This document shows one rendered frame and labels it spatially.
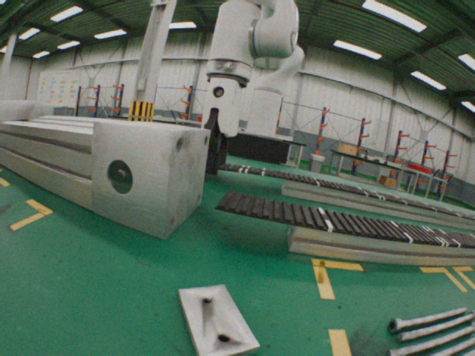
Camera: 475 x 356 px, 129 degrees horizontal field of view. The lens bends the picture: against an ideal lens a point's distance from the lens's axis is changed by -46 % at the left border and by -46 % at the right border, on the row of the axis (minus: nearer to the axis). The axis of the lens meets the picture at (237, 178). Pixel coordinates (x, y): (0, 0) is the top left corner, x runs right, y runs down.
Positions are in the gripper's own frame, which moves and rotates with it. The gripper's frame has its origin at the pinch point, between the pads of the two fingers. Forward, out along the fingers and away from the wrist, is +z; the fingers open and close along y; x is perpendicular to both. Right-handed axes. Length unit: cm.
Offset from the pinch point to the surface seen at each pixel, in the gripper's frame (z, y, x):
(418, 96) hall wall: -326, 760, -625
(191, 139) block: -5.4, -19.9, -2.6
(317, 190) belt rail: 1.1, -1.9, -19.7
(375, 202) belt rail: 1.2, -1.9, -32.2
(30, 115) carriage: -6.2, -16.3, 38.4
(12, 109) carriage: -7.5, -20.9, 38.4
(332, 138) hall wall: -37, 754, -241
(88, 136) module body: -4.8, -24.0, 6.9
